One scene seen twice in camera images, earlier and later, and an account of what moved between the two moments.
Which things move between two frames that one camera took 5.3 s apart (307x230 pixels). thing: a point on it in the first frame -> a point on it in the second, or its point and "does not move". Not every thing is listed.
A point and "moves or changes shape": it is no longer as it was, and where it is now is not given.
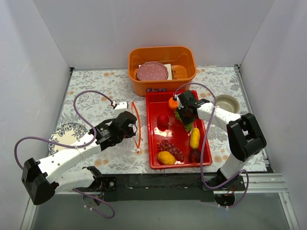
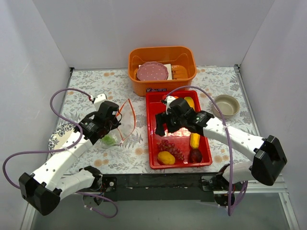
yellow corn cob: x=194 y=139 does not move
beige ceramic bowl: x=228 y=102 does not move
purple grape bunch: x=165 y=145 does not move
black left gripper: x=129 y=122 -> x=111 y=124
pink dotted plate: x=152 y=71 does not move
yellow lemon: x=166 y=157 does not move
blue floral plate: x=68 y=133 does not move
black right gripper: x=186 y=114 -> x=166 y=122
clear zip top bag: x=136 y=138 moves or changes shape
